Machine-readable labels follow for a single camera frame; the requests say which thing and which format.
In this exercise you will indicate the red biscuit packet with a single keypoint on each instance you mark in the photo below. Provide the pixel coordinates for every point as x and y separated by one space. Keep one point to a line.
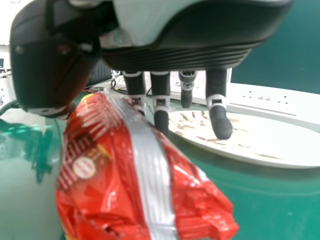
105 187

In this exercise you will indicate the plate with brown leaf pattern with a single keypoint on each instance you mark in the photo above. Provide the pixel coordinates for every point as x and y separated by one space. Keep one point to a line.
262 150

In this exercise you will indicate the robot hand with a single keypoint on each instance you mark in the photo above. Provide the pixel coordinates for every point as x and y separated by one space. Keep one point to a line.
175 37

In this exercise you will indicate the white socket strip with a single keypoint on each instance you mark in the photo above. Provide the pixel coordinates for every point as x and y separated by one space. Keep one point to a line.
262 100

